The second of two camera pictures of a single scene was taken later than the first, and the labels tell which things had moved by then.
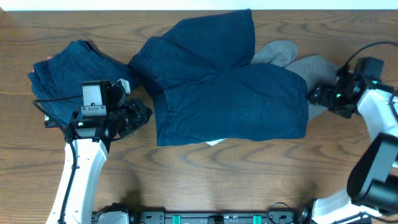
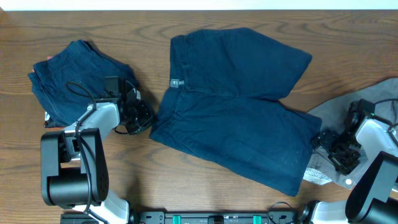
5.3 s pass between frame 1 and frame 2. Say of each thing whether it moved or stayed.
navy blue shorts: moved
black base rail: stayed
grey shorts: moved
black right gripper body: moved
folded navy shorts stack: stayed
